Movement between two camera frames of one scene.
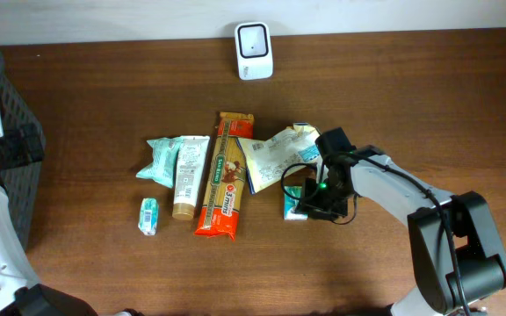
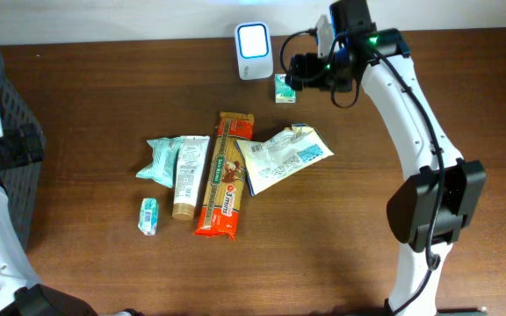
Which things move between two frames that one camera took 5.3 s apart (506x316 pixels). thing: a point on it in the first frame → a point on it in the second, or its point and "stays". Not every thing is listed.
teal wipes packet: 162,168 stays
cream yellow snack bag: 285,150 stays
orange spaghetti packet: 226,175 stays
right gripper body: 325,199 → 318,74
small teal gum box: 148,216 stays
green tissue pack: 291,204 → 283,92
